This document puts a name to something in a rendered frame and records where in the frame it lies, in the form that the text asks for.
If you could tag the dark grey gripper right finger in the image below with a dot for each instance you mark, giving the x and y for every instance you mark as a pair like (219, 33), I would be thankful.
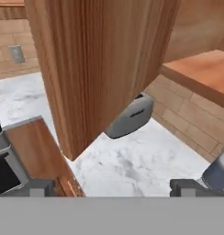
(184, 184)

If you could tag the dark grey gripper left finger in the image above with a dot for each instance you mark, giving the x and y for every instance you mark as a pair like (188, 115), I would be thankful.
(40, 184)

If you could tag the blue-grey small appliance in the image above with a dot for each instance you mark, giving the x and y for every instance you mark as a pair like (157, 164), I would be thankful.
(219, 171)

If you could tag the steel and black oven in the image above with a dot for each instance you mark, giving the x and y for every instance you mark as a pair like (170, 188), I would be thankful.
(5, 171)

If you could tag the wooden wall shelf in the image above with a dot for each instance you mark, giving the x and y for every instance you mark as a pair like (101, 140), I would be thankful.
(202, 75)

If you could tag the wooden wall cabinet door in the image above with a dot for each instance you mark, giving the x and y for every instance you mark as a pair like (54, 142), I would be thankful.
(98, 67)

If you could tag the grey wall socket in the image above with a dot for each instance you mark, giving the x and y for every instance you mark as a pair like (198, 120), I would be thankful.
(16, 54)

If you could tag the wooden wall cabinet run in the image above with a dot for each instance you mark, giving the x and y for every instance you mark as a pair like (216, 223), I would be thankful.
(198, 24)

